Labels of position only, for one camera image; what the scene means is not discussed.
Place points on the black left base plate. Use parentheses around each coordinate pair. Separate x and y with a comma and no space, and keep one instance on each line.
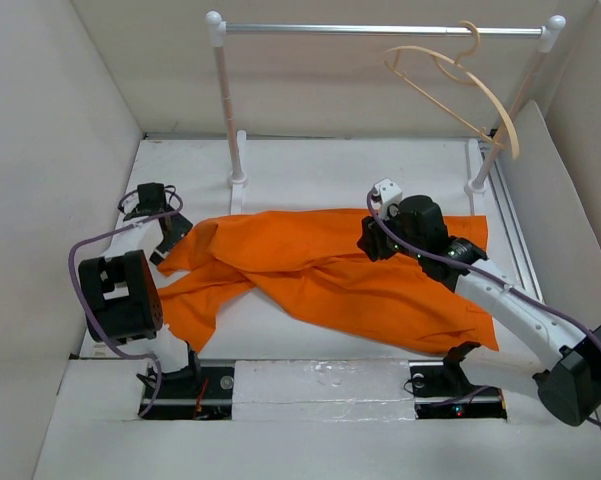
(182,397)

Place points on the white clothes rack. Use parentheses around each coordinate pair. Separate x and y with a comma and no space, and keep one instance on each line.
(505,136)

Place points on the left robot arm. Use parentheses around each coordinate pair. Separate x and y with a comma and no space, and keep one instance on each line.
(113,277)

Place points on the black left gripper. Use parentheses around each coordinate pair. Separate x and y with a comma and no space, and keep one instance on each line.
(179,229)

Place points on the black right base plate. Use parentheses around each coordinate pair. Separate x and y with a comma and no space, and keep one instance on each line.
(441,390)

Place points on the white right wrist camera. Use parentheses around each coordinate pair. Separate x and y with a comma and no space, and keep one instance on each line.
(384,194)

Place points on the orange trousers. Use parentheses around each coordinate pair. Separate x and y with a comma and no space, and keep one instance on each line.
(309,264)

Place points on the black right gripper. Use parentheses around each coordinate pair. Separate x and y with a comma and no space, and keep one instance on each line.
(371,240)

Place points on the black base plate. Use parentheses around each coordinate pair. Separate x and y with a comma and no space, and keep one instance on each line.
(182,397)
(441,390)

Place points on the aluminium rail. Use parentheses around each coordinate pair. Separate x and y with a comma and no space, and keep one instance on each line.
(521,257)

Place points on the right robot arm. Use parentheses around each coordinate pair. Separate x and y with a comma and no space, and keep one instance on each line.
(565,375)

